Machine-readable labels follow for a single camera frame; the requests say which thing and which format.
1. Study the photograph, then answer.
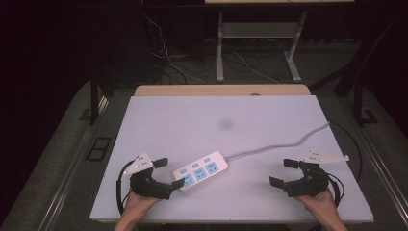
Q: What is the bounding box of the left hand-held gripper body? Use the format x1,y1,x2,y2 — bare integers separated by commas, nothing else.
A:
123,151,176,200

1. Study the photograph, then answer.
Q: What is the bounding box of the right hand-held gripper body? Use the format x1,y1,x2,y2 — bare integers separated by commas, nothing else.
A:
283,149,350,198

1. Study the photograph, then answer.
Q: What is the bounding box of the white power strip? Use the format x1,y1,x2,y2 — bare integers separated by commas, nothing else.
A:
172,150,229,193

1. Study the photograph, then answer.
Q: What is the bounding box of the person's left hand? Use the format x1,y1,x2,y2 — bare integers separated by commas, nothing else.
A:
123,192,162,216

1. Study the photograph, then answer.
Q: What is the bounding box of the person's right hand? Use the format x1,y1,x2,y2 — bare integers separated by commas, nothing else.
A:
294,189,338,219

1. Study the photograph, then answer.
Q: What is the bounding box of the black floor socket plate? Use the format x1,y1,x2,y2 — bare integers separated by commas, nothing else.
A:
85,137,113,163

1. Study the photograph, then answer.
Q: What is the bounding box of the white table board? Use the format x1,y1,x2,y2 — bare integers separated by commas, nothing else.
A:
89,94,374,224

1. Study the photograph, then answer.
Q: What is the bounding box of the wooden table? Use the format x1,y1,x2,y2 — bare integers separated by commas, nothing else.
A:
134,84,312,97

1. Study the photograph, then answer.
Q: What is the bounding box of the black metal stand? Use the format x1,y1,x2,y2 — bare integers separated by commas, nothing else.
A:
351,71,379,128
80,68,115,126

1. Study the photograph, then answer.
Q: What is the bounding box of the grey power strip cable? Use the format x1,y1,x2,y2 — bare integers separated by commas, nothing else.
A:
224,121,331,162

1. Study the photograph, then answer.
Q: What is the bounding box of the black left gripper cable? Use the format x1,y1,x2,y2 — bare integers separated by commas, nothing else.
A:
115,160,136,216

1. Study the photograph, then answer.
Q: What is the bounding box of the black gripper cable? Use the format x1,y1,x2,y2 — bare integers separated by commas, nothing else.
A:
326,119,364,208
115,160,136,216

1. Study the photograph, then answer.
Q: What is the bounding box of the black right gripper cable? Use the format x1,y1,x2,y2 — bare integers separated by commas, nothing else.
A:
326,119,364,208

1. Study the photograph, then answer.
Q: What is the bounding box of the aluminium floor rail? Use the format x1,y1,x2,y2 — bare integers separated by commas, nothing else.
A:
38,95,111,231
357,123,408,220

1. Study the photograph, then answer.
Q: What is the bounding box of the white floor cable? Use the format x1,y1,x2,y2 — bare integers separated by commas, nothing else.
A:
230,51,281,85
142,13,207,85

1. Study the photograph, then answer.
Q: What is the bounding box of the white metal desk frame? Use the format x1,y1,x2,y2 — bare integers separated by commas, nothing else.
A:
205,0,356,84

